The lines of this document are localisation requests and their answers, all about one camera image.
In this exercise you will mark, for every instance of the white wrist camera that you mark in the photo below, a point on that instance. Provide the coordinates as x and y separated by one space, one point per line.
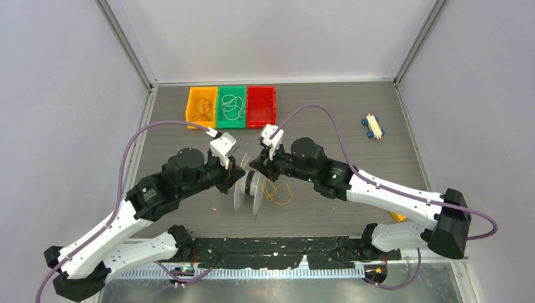
271 137
223 146

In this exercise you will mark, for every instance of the red bin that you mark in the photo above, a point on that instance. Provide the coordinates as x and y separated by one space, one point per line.
260 106

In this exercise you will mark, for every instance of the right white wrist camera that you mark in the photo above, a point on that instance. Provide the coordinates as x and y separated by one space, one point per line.
271 137

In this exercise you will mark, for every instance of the green bin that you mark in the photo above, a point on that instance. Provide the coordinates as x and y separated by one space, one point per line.
231 107

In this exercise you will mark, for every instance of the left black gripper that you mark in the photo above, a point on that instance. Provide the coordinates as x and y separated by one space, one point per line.
230 175

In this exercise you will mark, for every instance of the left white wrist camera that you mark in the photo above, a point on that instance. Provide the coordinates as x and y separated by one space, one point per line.
223 146

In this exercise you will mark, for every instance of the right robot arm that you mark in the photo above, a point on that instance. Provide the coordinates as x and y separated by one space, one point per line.
436 221

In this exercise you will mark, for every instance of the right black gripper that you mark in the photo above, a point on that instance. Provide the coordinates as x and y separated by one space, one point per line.
265 166

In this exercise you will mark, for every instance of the white plastic spool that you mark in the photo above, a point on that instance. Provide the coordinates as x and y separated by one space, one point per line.
250 187

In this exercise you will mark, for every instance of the white blue toy car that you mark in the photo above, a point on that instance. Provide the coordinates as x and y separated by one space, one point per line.
374 130

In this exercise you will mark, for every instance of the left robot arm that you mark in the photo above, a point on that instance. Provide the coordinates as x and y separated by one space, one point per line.
84 271

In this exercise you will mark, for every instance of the yellow bin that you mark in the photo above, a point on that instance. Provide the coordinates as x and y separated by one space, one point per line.
201 105

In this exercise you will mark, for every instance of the small yellow block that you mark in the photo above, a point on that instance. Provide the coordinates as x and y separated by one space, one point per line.
397 217

